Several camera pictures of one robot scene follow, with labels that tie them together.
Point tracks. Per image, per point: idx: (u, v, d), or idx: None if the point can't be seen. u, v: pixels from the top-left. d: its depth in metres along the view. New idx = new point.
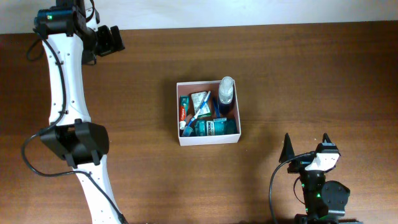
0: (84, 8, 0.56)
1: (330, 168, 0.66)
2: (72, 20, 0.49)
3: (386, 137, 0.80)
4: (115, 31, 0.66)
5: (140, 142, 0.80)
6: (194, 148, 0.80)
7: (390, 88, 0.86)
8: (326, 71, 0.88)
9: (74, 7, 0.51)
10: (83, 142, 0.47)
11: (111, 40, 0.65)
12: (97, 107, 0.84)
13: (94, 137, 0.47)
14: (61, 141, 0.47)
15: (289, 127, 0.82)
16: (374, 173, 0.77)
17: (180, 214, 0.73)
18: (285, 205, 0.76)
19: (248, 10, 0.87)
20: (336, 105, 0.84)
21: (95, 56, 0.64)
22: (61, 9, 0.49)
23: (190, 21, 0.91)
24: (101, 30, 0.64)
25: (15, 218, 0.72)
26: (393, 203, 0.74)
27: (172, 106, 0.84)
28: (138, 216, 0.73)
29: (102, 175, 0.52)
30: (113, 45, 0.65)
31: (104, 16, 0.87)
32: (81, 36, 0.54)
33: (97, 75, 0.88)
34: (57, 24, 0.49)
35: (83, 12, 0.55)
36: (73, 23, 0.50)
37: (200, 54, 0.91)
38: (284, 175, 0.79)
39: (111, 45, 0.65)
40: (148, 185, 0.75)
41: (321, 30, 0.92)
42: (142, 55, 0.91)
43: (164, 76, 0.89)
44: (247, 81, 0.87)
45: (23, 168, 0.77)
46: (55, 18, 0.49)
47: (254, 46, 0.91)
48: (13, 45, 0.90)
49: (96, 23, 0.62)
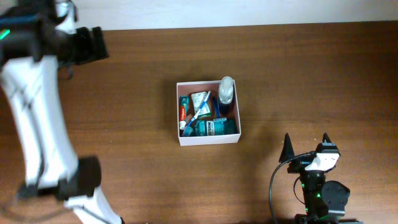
0: (55, 7, 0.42)
1: (330, 168, 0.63)
2: (38, 35, 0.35)
3: (385, 137, 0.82)
4: (96, 32, 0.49)
5: (141, 142, 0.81)
6: (194, 148, 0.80)
7: (389, 88, 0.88)
8: (325, 72, 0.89)
9: (40, 13, 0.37)
10: (73, 193, 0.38)
11: (91, 45, 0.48)
12: (99, 107, 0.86)
13: (82, 181, 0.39)
14: (45, 194, 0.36)
15: (289, 127, 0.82)
16: (374, 173, 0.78)
17: (180, 214, 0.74)
18: (285, 206, 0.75)
19: (248, 10, 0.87)
20: (336, 105, 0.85)
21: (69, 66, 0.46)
22: (22, 15, 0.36)
23: (191, 22, 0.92)
24: (79, 33, 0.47)
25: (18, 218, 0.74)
26: (393, 203, 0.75)
27: (173, 106, 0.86)
28: (138, 215, 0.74)
29: (96, 205, 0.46)
30: (94, 52, 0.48)
31: (107, 18, 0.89)
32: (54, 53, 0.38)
33: (99, 76, 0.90)
34: (17, 35, 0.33)
35: (53, 14, 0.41)
36: (40, 40, 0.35)
37: (201, 54, 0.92)
38: (284, 175, 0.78)
39: (91, 53, 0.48)
40: (149, 185, 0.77)
41: (320, 31, 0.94)
42: (143, 55, 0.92)
43: (165, 76, 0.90)
44: (247, 81, 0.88)
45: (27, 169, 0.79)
46: (12, 33, 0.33)
47: (254, 46, 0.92)
48: None
49: (73, 23, 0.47)
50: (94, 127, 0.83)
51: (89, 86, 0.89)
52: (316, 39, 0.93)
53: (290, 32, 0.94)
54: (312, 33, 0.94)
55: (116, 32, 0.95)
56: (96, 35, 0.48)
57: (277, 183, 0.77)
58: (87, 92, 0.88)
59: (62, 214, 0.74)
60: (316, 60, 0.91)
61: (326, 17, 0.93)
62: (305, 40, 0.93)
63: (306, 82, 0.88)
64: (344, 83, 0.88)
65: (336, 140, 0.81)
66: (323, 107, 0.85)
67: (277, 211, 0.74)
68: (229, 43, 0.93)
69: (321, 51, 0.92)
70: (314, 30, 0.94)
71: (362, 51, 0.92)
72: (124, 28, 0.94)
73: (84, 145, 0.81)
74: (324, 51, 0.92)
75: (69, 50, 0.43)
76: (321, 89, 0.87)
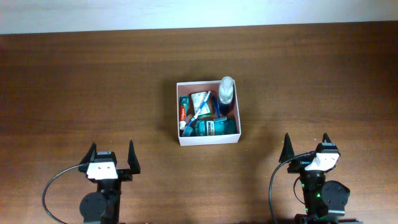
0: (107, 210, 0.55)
1: (330, 168, 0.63)
2: (111, 212, 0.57)
3: (385, 137, 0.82)
4: (115, 210, 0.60)
5: (141, 142, 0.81)
6: (194, 148, 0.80)
7: (389, 88, 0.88)
8: (324, 71, 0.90)
9: (108, 214, 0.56)
10: (112, 197, 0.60)
11: (115, 213, 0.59)
12: (99, 106, 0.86)
13: (116, 186, 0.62)
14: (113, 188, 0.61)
15: (289, 127, 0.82)
16: (374, 172, 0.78)
17: (180, 214, 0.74)
18: (285, 206, 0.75)
19: (249, 10, 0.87)
20: (336, 104, 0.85)
21: (114, 216, 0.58)
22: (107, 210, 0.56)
23: (190, 22, 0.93)
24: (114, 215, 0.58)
25: (17, 218, 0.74)
26: (393, 203, 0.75)
27: (173, 106, 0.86)
28: (138, 215, 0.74)
29: (112, 165, 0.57)
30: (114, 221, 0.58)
31: (106, 17, 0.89)
32: (111, 212, 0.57)
33: (99, 75, 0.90)
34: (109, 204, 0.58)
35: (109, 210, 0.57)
36: (111, 213, 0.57)
37: (201, 54, 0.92)
38: (284, 175, 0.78)
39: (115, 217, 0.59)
40: (149, 185, 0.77)
41: (319, 30, 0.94)
42: (144, 55, 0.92)
43: (165, 76, 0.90)
44: (246, 81, 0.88)
45: (27, 168, 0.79)
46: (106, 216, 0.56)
47: (254, 46, 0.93)
48: (21, 47, 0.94)
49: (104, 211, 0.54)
50: (94, 127, 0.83)
51: (89, 87, 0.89)
52: (315, 39, 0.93)
53: (290, 32, 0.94)
54: (311, 33, 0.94)
55: (116, 32, 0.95)
56: (116, 209, 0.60)
57: (277, 183, 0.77)
58: (88, 93, 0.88)
59: (62, 214, 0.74)
60: (316, 60, 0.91)
61: (326, 18, 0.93)
62: (305, 40, 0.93)
63: (306, 82, 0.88)
64: (344, 84, 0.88)
65: (335, 140, 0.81)
66: (323, 107, 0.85)
67: (277, 211, 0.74)
68: (229, 43, 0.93)
69: (321, 51, 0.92)
70: (314, 30, 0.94)
71: (362, 52, 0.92)
72: (124, 28, 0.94)
73: (84, 145, 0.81)
74: (323, 51, 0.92)
75: (114, 208, 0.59)
76: (321, 89, 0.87)
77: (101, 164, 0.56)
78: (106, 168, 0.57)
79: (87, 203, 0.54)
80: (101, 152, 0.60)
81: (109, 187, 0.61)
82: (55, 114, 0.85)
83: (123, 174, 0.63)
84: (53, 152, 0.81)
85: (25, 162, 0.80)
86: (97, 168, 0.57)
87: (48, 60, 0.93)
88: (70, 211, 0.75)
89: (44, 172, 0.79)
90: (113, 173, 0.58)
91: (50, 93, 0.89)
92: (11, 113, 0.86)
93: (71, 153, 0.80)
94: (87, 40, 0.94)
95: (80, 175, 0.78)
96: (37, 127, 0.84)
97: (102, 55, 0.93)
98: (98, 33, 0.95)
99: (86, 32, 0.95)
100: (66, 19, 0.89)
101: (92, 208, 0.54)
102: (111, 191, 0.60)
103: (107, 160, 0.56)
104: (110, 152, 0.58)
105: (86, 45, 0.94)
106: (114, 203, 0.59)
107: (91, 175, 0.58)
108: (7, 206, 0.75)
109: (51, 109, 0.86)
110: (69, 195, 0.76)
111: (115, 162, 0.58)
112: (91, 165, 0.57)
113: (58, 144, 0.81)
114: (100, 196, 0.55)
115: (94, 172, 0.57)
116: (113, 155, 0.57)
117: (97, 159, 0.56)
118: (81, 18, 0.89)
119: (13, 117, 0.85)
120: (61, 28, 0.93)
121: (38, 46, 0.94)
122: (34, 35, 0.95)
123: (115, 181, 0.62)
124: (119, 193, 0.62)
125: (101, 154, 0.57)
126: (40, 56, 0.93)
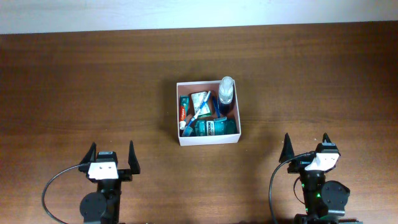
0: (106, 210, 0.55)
1: (330, 168, 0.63)
2: (111, 213, 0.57)
3: (384, 137, 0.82)
4: (115, 210, 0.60)
5: (141, 142, 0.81)
6: (194, 148, 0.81)
7: (388, 88, 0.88)
8: (324, 71, 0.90)
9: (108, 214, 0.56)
10: (112, 198, 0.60)
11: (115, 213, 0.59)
12: (99, 106, 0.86)
13: (116, 186, 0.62)
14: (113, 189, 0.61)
15: (289, 127, 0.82)
16: (374, 172, 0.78)
17: (180, 214, 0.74)
18: (285, 206, 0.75)
19: (249, 10, 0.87)
20: (336, 104, 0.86)
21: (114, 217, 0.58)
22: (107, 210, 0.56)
23: (190, 22, 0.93)
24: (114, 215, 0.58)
25: (17, 218, 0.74)
26: (393, 203, 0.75)
27: (173, 106, 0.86)
28: (138, 215, 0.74)
29: (114, 165, 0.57)
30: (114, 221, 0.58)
31: (105, 17, 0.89)
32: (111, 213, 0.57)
33: (99, 75, 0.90)
34: (109, 204, 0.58)
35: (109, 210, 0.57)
36: (111, 213, 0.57)
37: (200, 54, 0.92)
38: (284, 175, 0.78)
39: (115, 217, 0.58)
40: (149, 185, 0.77)
41: (319, 30, 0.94)
42: (143, 55, 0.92)
43: (165, 76, 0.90)
44: (246, 81, 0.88)
45: (27, 169, 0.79)
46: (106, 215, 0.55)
47: (253, 47, 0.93)
48: (22, 47, 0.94)
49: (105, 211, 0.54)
50: (94, 127, 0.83)
51: (89, 87, 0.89)
52: (315, 39, 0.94)
53: (290, 32, 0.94)
54: (312, 33, 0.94)
55: (116, 32, 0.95)
56: (115, 209, 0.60)
57: (277, 183, 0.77)
58: (88, 93, 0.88)
59: (62, 214, 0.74)
60: (316, 60, 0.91)
61: (326, 18, 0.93)
62: (305, 40, 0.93)
63: (306, 82, 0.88)
64: (344, 84, 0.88)
65: (335, 140, 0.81)
66: (323, 107, 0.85)
67: (277, 211, 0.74)
68: (229, 43, 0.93)
69: (321, 51, 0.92)
70: (314, 30, 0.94)
71: (361, 52, 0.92)
72: (124, 28, 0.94)
73: (84, 145, 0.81)
74: (323, 51, 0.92)
75: (113, 209, 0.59)
76: (321, 89, 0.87)
77: (102, 164, 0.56)
78: (107, 168, 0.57)
79: (87, 203, 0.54)
80: (102, 152, 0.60)
81: (109, 188, 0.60)
82: (55, 114, 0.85)
83: (123, 174, 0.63)
84: (53, 152, 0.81)
85: (25, 162, 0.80)
86: (99, 168, 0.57)
87: (48, 60, 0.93)
88: (70, 211, 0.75)
89: (44, 172, 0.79)
90: (114, 173, 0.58)
91: (50, 93, 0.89)
92: (11, 112, 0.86)
93: (71, 153, 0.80)
94: (87, 40, 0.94)
95: (80, 176, 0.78)
96: (37, 127, 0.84)
97: (102, 55, 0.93)
98: (97, 33, 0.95)
99: (86, 32, 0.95)
100: (66, 19, 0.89)
101: (92, 208, 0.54)
102: (111, 191, 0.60)
103: (108, 160, 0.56)
104: (112, 152, 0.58)
105: (86, 45, 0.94)
106: (114, 204, 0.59)
107: (92, 175, 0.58)
108: (7, 206, 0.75)
109: (51, 109, 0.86)
110: (69, 195, 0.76)
111: (116, 161, 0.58)
112: (92, 165, 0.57)
113: (58, 144, 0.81)
114: (100, 196, 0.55)
115: (95, 172, 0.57)
116: (114, 155, 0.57)
117: (98, 159, 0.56)
118: (81, 18, 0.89)
119: (14, 117, 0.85)
120: (61, 28, 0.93)
121: (38, 46, 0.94)
122: (34, 35, 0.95)
123: (115, 182, 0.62)
124: (119, 193, 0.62)
125: (103, 154, 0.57)
126: (39, 56, 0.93)
